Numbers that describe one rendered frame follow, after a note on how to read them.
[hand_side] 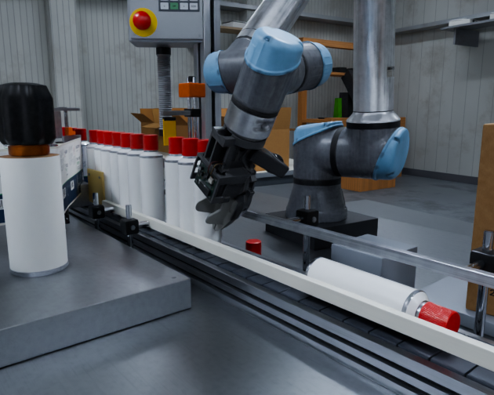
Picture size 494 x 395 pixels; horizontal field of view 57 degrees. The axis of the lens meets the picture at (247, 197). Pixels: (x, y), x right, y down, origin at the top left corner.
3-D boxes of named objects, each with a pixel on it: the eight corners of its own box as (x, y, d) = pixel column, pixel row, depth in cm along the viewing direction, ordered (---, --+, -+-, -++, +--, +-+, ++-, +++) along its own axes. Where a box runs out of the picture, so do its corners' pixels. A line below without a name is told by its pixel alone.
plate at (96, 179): (88, 201, 123) (85, 168, 122) (91, 201, 124) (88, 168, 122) (102, 207, 116) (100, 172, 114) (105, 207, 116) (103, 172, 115)
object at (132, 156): (125, 221, 108) (121, 133, 104) (146, 217, 111) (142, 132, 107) (136, 225, 104) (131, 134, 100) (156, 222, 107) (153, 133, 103)
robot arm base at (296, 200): (274, 214, 116) (274, 175, 115) (320, 207, 124) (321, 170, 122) (311, 226, 104) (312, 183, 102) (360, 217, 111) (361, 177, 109)
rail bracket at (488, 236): (441, 366, 56) (453, 236, 53) (470, 346, 60) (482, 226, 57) (468, 378, 53) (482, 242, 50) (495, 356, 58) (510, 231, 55)
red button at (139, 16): (134, 12, 99) (131, 9, 96) (151, 12, 99) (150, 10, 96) (135, 31, 99) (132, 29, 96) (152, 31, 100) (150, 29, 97)
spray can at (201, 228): (190, 246, 88) (187, 139, 84) (212, 241, 91) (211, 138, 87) (203, 252, 84) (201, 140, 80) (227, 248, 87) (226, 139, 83)
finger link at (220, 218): (193, 233, 81) (207, 192, 76) (220, 227, 85) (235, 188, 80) (202, 244, 79) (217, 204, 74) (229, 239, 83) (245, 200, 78)
